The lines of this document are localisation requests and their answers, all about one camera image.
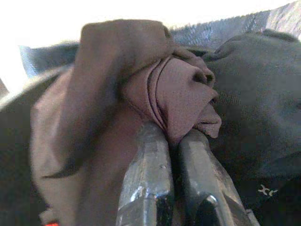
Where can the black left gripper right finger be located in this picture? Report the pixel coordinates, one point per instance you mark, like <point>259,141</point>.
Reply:
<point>200,169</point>

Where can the grey blue woven laundry basket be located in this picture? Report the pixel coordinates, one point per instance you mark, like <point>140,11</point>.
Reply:
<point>225,30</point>

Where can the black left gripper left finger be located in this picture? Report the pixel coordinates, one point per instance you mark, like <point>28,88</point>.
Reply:
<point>147,169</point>

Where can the brown mauve cloth garment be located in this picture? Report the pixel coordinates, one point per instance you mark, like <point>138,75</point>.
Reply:
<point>98,99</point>

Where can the dark grey knit garment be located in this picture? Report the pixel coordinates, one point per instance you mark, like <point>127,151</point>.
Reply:
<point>256,106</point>

